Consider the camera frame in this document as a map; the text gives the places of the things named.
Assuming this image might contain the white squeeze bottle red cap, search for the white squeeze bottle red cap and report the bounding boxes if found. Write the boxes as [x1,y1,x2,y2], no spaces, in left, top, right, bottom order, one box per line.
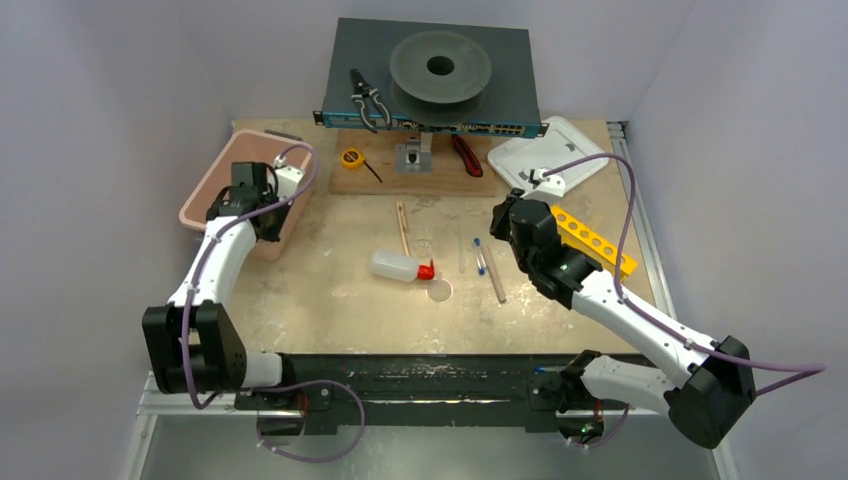
[369,250,436,282]

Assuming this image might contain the wooden stick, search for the wooden stick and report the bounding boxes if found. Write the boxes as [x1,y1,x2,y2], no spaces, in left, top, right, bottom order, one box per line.
[396,201,410,256]

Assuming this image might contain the test tube blue cap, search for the test tube blue cap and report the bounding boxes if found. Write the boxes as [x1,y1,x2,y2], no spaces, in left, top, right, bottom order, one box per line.
[472,237,486,276]

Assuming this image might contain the yellow test tube rack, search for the yellow test tube rack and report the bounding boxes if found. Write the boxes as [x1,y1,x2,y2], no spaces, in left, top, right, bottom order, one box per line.
[550,205,619,274]

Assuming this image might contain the pink plastic bin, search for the pink plastic bin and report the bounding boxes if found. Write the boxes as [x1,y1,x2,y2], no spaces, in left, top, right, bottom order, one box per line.
[178,130,317,262]

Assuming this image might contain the small glass beaker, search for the small glass beaker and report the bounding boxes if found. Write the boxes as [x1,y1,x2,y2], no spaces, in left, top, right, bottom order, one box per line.
[412,227,434,259]

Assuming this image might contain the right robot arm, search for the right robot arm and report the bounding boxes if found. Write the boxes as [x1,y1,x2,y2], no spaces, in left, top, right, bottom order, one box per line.
[490,189,757,449]

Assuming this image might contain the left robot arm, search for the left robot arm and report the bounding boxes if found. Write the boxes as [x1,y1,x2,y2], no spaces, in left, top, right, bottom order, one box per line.
[142,162,305,395]

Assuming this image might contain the clear petri dish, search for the clear petri dish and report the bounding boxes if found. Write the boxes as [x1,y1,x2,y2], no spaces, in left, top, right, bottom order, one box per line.
[426,279,453,303]

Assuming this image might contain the red utility knife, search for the red utility knife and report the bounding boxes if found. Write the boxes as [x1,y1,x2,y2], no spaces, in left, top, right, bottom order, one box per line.
[451,134,484,178]

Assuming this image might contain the wooden board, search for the wooden board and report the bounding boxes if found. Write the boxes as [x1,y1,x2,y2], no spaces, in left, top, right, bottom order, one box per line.
[329,129,496,197]

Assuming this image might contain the yellow tape measure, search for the yellow tape measure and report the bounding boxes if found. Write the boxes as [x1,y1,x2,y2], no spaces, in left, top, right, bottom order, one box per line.
[340,147,383,183]

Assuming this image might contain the white plastic lid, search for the white plastic lid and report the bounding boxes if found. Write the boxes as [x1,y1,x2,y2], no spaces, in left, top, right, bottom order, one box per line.
[487,116,603,191]

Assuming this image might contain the grey metal bracket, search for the grey metal bracket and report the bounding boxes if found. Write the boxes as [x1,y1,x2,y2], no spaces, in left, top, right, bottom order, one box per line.
[394,133,433,174]

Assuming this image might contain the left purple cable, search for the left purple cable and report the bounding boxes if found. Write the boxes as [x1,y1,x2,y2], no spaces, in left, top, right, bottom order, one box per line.
[180,142,366,465]

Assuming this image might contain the grey cable spool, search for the grey cable spool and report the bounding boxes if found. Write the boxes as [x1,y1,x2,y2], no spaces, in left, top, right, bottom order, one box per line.
[389,30,493,127]

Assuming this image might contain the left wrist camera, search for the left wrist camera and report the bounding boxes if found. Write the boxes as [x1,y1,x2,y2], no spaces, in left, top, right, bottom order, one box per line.
[271,155,305,199]

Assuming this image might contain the black wire stripper pliers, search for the black wire stripper pliers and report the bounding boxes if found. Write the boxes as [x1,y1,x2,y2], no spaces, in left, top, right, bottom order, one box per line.
[349,69,393,134]

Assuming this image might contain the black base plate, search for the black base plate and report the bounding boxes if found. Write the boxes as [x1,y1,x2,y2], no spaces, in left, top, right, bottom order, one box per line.
[235,354,623,441]

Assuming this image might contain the grey network switch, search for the grey network switch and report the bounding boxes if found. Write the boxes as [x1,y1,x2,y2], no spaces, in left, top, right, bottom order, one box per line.
[313,18,548,139]

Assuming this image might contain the aluminium rail frame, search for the aluminium rail frame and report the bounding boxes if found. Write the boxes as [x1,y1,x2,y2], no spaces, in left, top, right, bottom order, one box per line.
[135,121,737,480]

